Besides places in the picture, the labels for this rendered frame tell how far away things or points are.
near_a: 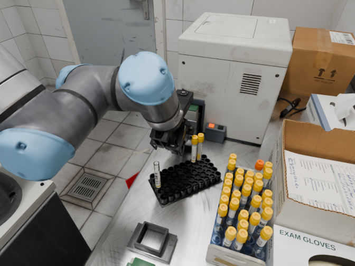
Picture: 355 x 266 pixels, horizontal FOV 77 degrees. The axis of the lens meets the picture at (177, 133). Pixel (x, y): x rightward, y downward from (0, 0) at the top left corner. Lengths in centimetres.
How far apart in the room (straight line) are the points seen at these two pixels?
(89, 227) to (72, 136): 133
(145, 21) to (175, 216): 176
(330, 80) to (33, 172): 98
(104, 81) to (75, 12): 209
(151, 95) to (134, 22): 182
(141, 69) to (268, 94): 39
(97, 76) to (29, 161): 16
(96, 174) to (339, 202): 158
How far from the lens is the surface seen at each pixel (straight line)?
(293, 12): 192
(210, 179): 59
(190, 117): 67
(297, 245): 49
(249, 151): 71
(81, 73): 39
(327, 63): 101
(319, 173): 63
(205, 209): 56
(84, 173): 189
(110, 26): 227
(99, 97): 36
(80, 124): 32
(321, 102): 92
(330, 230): 51
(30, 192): 65
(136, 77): 33
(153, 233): 52
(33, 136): 29
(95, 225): 160
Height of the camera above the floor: 135
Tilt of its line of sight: 41 degrees down
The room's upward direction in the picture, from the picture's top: straight up
